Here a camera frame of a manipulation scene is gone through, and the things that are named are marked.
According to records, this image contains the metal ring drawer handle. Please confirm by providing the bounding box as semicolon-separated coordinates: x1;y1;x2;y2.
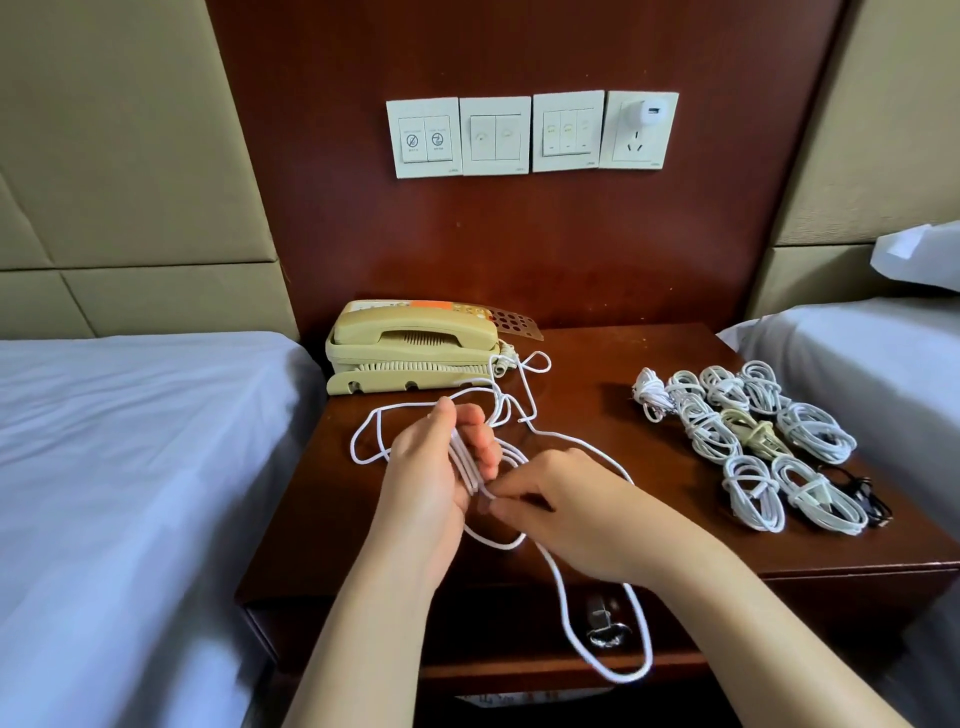
585;594;633;651

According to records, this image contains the beige corded telephone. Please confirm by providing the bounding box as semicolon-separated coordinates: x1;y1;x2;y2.
325;298;545;396

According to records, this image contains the person's left forearm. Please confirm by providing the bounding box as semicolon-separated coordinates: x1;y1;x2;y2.
285;562;459;728

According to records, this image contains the left bed white sheet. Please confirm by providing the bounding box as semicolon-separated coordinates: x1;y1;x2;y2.
0;333;327;728

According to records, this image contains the dark wooden drawer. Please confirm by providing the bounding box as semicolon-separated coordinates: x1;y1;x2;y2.
270;592;939;677

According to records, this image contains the person's right forearm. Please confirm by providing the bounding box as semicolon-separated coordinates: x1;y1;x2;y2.
652;532;909;728

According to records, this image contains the person's left hand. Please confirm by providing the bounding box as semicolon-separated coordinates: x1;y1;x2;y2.
367;397;504;587

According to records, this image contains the white double rocker wall switch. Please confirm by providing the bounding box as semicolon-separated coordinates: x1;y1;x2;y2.
459;96;533;177

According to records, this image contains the cream cable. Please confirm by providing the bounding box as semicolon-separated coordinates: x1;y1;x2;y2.
720;409;792;462

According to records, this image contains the white wall socket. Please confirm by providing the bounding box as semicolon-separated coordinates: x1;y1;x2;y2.
598;90;680;171

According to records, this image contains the white crumpled bag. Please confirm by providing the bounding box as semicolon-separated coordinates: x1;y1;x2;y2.
457;687;614;708

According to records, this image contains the thin black cable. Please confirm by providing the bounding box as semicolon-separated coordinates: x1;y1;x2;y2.
840;472;896;528

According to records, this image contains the wooden nightstand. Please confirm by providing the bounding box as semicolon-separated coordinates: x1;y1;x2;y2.
235;322;960;728

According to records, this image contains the bed white sheet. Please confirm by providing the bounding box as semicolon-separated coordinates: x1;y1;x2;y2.
0;333;327;728
717;297;960;728

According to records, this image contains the person's right hand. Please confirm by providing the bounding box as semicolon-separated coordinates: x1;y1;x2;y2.
480;447;707;587

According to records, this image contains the white pillow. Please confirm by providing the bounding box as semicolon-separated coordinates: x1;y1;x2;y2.
871;220;960;291

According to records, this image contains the right bed white sheet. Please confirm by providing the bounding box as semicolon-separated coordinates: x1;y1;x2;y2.
717;297;960;728

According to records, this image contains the dark wooden wall panel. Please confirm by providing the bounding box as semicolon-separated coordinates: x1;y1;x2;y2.
205;0;849;339

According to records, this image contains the white triple rocker wall switch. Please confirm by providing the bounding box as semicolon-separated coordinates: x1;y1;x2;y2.
532;90;606;174

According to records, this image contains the beige padded headboard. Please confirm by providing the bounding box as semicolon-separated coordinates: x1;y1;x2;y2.
0;0;299;339
745;0;960;317

